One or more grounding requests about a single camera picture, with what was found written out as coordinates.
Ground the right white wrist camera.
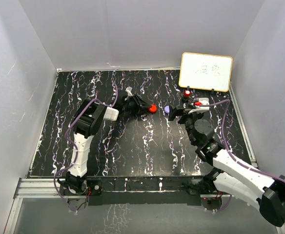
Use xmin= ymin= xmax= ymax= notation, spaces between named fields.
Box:
xmin=188 ymin=97 xmax=209 ymax=114

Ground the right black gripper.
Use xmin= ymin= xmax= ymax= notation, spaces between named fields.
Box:
xmin=169 ymin=104 xmax=203 ymax=146

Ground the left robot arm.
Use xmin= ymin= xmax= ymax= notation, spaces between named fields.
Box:
xmin=57 ymin=91 xmax=157 ymax=195

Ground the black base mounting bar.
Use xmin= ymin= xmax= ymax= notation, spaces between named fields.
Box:
xmin=86 ymin=176 xmax=207 ymax=206

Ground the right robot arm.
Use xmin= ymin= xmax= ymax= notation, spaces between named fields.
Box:
xmin=168 ymin=106 xmax=285 ymax=227

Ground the aluminium frame rail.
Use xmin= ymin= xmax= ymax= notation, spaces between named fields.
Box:
xmin=4 ymin=176 xmax=285 ymax=234

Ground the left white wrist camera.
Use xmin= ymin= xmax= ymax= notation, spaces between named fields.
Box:
xmin=125 ymin=86 xmax=133 ymax=97

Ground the red emergency stop button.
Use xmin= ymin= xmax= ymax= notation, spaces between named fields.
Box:
xmin=182 ymin=90 xmax=191 ymax=103

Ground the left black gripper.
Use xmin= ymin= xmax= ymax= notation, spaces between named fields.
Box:
xmin=122 ymin=95 xmax=152 ymax=115

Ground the purple earbud charging case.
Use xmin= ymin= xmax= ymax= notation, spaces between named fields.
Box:
xmin=164 ymin=105 xmax=172 ymax=115

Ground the white board with frame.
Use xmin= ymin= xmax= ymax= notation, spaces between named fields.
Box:
xmin=179 ymin=52 xmax=233 ymax=92

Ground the red round disc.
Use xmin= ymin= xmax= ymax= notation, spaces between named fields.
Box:
xmin=148 ymin=104 xmax=157 ymax=113

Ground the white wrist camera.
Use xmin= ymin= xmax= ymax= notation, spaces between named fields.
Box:
xmin=188 ymin=97 xmax=209 ymax=114
xmin=125 ymin=86 xmax=133 ymax=97

